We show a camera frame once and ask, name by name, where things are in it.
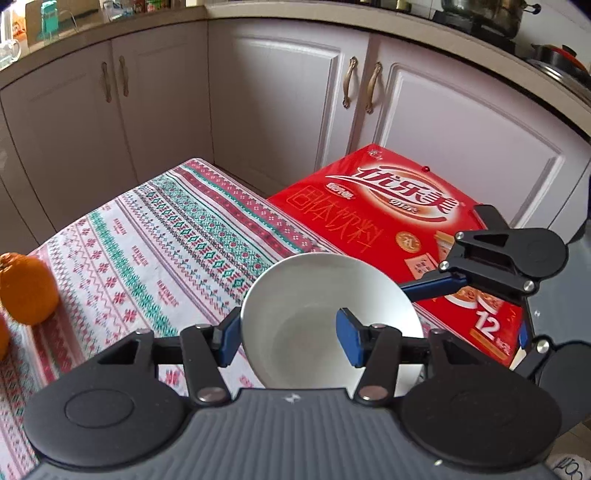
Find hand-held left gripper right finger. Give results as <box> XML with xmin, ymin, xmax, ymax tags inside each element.
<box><xmin>336</xmin><ymin>308</ymin><xmax>481</xmax><ymax>402</ymax></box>

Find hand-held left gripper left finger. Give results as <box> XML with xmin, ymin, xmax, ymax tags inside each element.
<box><xmin>99</xmin><ymin>307</ymin><xmax>243</xmax><ymax>408</ymax></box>

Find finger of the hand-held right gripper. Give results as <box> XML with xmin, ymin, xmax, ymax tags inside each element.
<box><xmin>401</xmin><ymin>204</ymin><xmax>539</xmax><ymax>305</ymax></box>
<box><xmin>512</xmin><ymin>318</ymin><xmax>555</xmax><ymax>385</ymax></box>

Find plain white bowl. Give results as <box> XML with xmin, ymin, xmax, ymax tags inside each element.
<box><xmin>241</xmin><ymin>252</ymin><xmax>424</xmax><ymax>398</ymax></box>

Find red printed drink carton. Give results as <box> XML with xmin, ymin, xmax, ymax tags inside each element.
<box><xmin>267</xmin><ymin>144</ymin><xmax>529</xmax><ymax>369</ymax></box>

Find white patterned slipper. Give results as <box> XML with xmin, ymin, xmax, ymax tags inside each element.
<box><xmin>549</xmin><ymin>455</ymin><xmax>588</xmax><ymax>480</ymax></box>

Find patterned woven tablecloth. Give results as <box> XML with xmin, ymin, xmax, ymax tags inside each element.
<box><xmin>0</xmin><ymin>158</ymin><xmax>444</xmax><ymax>480</ymax></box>

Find pot with red lid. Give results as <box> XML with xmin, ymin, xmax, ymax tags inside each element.
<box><xmin>529</xmin><ymin>44</ymin><xmax>591</xmax><ymax>78</ymax></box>

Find knobby orange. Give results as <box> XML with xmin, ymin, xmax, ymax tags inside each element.
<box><xmin>0</xmin><ymin>252</ymin><xmax>60</xmax><ymax>326</ymax></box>

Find black gas stove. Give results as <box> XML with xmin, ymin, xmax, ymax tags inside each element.
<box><xmin>433</xmin><ymin>11</ymin><xmax>519</xmax><ymax>55</ymax></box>

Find white kitchen cabinet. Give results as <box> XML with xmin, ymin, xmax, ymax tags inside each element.
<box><xmin>0</xmin><ymin>18</ymin><xmax>591</xmax><ymax>259</ymax></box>

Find stainless steel pot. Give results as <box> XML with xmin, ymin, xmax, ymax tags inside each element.
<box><xmin>441</xmin><ymin>0</ymin><xmax>541</xmax><ymax>38</ymax></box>

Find beige kitchen countertop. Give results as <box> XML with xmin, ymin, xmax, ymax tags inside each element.
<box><xmin>0</xmin><ymin>0</ymin><xmax>591</xmax><ymax>139</ymax></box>

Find clear glass jug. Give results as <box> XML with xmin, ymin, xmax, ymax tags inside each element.
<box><xmin>0</xmin><ymin>39</ymin><xmax>22</xmax><ymax>71</ymax></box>

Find teal plastic container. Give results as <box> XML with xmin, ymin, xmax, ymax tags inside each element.
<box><xmin>39</xmin><ymin>0</ymin><xmax>61</xmax><ymax>34</ymax></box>

